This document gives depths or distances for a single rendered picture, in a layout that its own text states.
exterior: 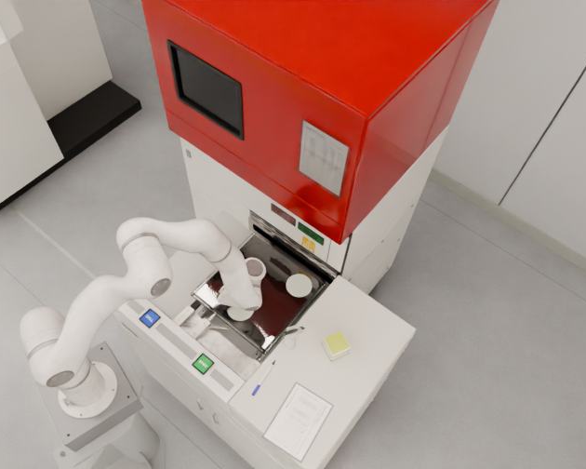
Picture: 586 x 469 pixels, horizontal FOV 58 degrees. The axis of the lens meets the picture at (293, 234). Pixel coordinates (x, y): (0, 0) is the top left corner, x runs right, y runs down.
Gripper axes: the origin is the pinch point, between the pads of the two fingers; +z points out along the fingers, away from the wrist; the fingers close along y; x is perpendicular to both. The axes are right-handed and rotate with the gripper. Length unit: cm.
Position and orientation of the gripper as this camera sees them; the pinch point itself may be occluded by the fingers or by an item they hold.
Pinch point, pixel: (226, 304)
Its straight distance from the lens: 198.2
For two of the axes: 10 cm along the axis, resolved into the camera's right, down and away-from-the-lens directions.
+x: 0.6, -8.4, 5.4
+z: -3.8, 4.8, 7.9
